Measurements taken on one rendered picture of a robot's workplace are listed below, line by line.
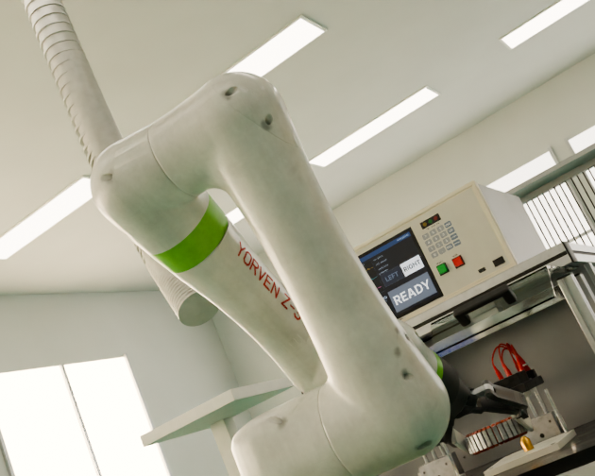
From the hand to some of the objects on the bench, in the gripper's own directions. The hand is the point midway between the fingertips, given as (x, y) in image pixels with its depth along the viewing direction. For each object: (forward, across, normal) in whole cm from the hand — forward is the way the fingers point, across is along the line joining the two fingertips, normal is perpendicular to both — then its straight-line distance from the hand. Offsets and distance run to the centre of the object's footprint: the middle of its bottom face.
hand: (495, 433), depth 146 cm
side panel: (+51, +21, +19) cm, 58 cm away
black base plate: (+18, -12, 0) cm, 21 cm away
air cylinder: (+28, -24, +8) cm, 38 cm away
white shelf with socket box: (+67, -102, +28) cm, 125 cm away
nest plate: (+15, 0, +1) cm, 15 cm away
